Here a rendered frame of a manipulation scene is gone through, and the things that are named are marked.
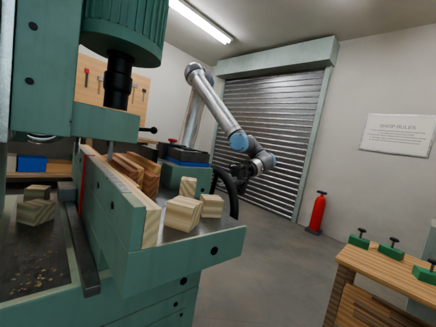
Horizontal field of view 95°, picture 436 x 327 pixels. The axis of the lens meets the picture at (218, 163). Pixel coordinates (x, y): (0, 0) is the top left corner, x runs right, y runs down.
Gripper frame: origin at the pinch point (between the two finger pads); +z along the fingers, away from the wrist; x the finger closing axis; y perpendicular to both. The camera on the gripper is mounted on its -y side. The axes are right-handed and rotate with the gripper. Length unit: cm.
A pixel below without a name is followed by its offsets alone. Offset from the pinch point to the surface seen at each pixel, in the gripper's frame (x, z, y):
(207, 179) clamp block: 19.6, 20.8, 16.8
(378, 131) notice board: 1, -253, -23
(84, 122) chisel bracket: 14, 46, 37
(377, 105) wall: -6, -265, 7
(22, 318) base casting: 33, 61, 15
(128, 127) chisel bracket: 14, 37, 35
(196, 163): 18.6, 23.2, 22.1
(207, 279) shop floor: -35, -6, -92
